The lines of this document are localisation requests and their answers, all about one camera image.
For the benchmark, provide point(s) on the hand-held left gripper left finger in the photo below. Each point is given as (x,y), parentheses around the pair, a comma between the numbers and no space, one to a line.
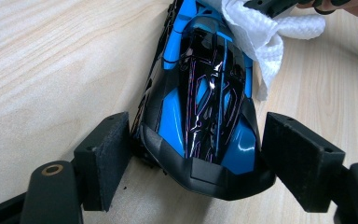
(105,161)

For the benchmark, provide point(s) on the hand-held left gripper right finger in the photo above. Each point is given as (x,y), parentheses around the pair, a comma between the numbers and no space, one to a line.
(304,165)

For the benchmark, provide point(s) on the white wet wipe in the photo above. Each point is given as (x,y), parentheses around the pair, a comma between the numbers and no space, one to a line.
(261,40)

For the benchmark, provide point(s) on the blue and black toy car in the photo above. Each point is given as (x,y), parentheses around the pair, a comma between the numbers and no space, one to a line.
(205,124)

